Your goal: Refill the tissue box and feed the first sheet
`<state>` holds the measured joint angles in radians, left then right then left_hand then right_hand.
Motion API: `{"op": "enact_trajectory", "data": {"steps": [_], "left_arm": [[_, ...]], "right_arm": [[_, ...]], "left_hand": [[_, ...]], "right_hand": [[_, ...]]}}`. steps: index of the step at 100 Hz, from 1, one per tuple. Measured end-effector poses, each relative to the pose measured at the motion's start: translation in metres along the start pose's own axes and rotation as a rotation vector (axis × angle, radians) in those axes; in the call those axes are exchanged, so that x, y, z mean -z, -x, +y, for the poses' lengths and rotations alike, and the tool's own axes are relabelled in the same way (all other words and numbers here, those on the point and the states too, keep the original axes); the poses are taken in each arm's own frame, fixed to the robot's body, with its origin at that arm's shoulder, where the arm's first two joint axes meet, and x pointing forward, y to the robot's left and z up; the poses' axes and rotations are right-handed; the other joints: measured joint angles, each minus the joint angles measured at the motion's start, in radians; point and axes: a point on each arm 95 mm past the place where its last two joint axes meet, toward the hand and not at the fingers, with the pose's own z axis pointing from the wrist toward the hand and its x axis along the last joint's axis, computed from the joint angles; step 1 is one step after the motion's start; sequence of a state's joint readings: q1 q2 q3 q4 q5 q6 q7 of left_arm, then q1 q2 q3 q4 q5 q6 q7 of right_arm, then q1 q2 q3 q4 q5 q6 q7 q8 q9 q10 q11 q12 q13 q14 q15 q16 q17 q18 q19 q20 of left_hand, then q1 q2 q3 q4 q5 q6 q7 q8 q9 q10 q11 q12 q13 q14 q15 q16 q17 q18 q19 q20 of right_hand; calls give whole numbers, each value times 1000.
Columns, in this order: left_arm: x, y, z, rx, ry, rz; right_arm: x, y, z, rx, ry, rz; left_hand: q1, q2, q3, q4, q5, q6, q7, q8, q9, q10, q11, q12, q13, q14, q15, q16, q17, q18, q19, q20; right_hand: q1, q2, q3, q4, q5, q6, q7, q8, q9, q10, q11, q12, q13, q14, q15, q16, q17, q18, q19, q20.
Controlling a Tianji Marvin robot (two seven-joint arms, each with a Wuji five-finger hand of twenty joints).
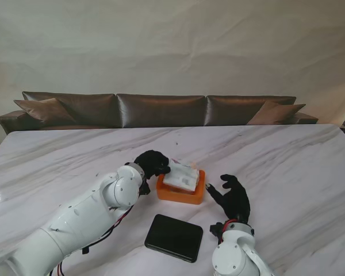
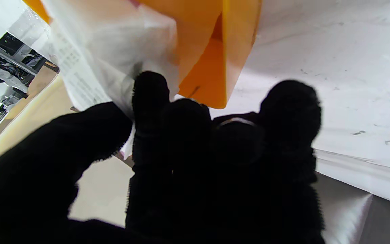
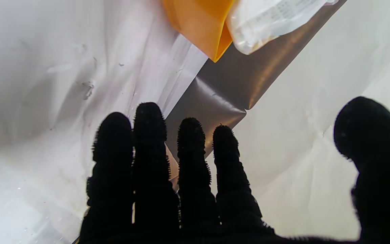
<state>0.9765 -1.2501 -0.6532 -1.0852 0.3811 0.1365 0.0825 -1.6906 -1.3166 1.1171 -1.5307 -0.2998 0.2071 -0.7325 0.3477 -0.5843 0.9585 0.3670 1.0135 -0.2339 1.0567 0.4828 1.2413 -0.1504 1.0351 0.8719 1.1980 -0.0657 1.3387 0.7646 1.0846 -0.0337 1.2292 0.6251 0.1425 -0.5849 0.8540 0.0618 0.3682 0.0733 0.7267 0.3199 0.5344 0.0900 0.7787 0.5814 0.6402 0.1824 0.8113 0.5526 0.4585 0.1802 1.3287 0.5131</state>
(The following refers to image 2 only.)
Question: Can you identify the orange plastic tissue box cover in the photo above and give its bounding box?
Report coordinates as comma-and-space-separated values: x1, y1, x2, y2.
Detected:
22, 0, 262, 109

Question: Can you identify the white green tissue pack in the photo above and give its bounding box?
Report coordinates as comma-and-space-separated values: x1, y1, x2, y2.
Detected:
9, 0, 182, 160

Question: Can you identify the cluttered background equipment rack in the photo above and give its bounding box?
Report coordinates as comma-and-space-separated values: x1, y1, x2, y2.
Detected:
0, 32, 59, 146

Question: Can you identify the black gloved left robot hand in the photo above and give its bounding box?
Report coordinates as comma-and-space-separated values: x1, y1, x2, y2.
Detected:
0, 70, 326, 244

